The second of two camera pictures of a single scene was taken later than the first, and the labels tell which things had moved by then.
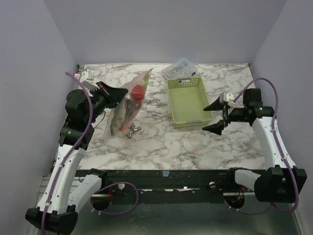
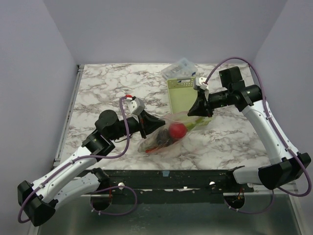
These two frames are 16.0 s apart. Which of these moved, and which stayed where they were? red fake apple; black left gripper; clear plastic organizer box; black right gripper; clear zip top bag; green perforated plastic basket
Moved: black right gripper; red fake apple; black left gripper; clear zip top bag
Stayed: clear plastic organizer box; green perforated plastic basket
